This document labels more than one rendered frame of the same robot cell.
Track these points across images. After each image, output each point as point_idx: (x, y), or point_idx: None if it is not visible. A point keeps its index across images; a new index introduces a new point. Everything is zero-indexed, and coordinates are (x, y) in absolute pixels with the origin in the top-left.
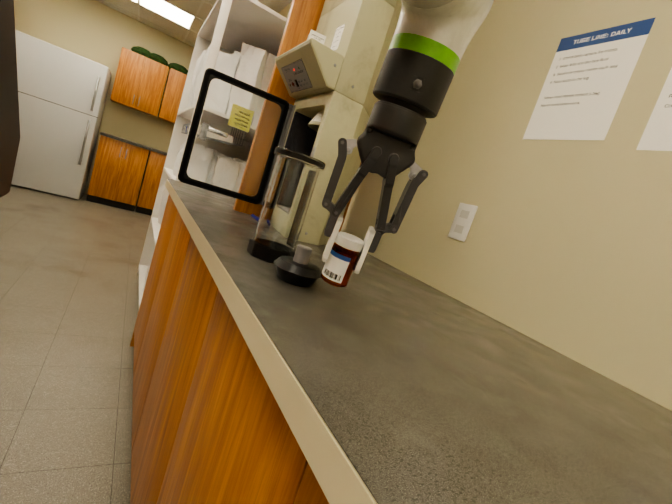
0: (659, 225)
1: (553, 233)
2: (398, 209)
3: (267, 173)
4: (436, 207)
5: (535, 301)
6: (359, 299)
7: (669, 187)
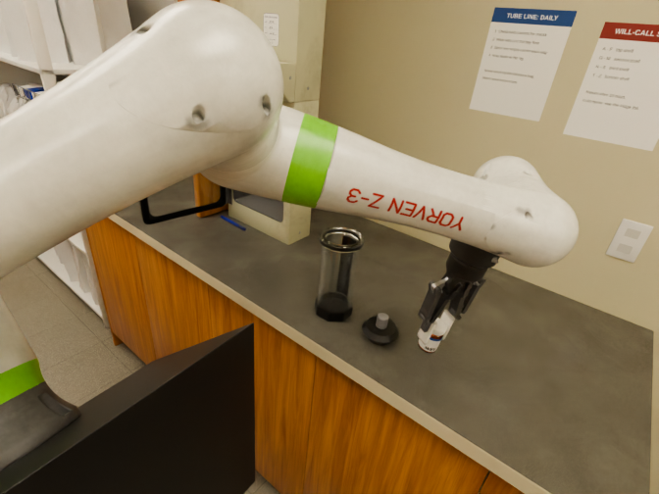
0: (578, 192)
1: None
2: (468, 302)
3: None
4: None
5: None
6: (417, 322)
7: (584, 166)
